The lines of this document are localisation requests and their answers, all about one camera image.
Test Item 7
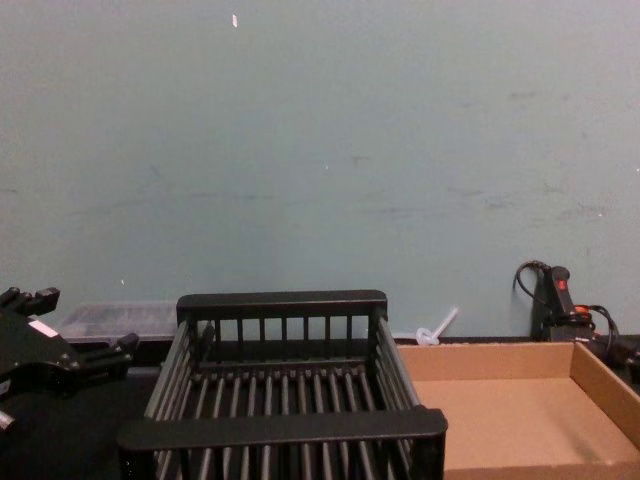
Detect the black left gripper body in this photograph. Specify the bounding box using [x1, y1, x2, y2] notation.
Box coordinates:
[0, 310, 82, 401]

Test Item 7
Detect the clear plastic case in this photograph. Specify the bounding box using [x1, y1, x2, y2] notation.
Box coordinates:
[52, 301, 180, 345]

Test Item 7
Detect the shallow brown cardboard tray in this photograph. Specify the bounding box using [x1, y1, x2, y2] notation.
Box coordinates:
[394, 341, 640, 480]

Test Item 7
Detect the black rack with steel bars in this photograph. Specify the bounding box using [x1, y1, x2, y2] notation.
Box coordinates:
[117, 288, 448, 480]

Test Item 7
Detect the black corded tool red switch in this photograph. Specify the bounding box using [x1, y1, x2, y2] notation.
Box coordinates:
[530, 265, 600, 344]

